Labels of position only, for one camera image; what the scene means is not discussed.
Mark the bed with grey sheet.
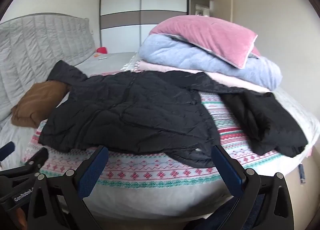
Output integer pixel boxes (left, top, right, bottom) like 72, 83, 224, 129
72, 51, 140, 77

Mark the dark blue object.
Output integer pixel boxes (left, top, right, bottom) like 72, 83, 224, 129
298, 164, 306, 184

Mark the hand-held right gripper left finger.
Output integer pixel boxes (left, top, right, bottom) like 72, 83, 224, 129
27, 145, 110, 230

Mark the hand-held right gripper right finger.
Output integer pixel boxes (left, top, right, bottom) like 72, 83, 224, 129
211, 144, 294, 230

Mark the white quilt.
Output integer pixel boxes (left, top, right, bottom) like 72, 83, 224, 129
0, 86, 320, 220

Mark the pink velvet pillow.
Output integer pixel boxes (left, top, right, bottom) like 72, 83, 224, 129
149, 15, 262, 67

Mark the white fringed cloth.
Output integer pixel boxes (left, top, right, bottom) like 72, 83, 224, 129
121, 54, 141, 72

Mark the black puffer jacket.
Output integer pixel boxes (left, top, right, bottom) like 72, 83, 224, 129
38, 60, 308, 168

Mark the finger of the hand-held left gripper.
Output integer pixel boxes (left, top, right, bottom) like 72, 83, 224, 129
0, 142, 15, 162
22, 147, 49, 173

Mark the patterned knit blanket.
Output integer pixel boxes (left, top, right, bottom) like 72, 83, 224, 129
21, 70, 288, 188

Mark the brown cloth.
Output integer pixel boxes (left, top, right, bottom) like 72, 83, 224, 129
10, 80, 70, 128

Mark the light blue folded blanket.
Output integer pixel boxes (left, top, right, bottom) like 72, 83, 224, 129
138, 34, 283, 90

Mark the pale pink folded blanket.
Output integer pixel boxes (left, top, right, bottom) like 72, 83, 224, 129
136, 60, 273, 93

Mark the white and brown wardrobe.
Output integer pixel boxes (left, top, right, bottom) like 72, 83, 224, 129
100, 0, 189, 54

